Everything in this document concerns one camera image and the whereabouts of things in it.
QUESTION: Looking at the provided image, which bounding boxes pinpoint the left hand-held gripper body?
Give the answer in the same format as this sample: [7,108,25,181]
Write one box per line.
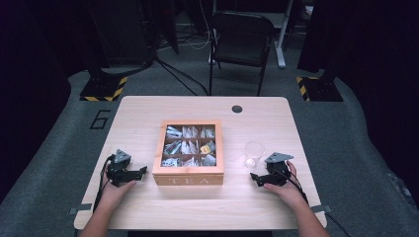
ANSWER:
[107,148,133,188]

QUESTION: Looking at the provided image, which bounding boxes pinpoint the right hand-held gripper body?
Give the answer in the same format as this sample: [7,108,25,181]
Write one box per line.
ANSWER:
[264,151,294,187]

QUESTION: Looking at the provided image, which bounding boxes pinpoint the clear glass cup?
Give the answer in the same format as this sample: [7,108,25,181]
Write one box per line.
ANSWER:
[243,140,266,169]

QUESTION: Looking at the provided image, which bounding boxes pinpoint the wooden tea box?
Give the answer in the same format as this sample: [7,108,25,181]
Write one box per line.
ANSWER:
[151,119,225,187]

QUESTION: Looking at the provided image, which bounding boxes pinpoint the person's right hand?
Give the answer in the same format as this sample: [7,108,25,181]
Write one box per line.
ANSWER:
[263,160,306,208]

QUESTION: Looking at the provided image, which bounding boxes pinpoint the person's left hand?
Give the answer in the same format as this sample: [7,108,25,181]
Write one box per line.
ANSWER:
[98,173,137,211]

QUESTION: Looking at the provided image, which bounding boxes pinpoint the pile of silver foil sachets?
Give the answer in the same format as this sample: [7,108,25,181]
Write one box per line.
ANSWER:
[165,125,217,167]

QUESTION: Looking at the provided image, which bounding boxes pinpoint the grey tape strip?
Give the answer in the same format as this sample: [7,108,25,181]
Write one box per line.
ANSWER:
[67,202,94,216]
[310,203,333,214]

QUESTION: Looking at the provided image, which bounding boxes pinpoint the group of white tea bags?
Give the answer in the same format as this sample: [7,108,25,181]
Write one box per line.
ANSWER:
[181,125,216,166]

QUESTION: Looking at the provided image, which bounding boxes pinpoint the black stand with striped base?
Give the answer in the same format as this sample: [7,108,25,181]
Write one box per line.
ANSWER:
[79,0,128,103]
[294,48,345,103]

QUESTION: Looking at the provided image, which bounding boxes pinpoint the dark curtain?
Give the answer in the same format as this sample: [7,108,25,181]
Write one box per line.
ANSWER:
[0,0,110,205]
[296,0,419,211]

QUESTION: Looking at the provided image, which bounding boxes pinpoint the white desk leg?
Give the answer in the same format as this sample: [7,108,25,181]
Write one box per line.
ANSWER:
[274,0,294,70]

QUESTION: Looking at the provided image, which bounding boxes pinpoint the black folding chair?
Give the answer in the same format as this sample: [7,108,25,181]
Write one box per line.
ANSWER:
[208,11,276,98]

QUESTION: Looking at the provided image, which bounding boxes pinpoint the black equipment cabinet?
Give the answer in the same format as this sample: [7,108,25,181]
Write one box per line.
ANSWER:
[88,0,156,67]

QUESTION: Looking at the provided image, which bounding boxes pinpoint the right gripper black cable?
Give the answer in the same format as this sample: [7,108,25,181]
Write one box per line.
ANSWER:
[272,167,353,237]

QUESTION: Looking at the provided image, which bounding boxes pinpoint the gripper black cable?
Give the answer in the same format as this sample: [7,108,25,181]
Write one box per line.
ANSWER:
[92,155,116,212]
[272,167,353,237]

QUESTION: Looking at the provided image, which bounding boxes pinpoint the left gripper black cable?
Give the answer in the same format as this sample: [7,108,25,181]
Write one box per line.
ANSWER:
[92,155,116,212]

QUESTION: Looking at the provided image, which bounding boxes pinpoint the black floor cable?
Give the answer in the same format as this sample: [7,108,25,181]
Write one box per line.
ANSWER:
[162,61,210,97]
[155,58,200,97]

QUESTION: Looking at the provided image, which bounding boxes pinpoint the white floor cable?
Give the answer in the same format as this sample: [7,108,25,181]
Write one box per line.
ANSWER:
[177,0,220,51]

